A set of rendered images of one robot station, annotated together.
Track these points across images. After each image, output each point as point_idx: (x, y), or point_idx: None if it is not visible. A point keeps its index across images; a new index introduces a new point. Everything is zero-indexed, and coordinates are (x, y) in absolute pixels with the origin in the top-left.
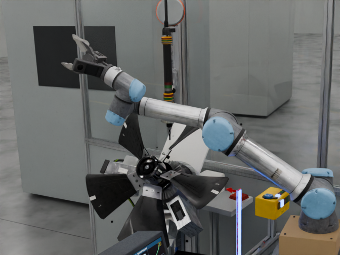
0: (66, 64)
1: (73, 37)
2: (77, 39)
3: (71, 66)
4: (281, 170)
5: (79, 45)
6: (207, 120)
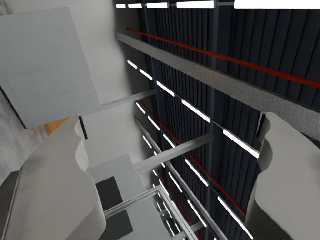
0: (69, 127)
1: (270, 112)
2: (297, 131)
3: (55, 161)
4: None
5: (281, 158)
6: None
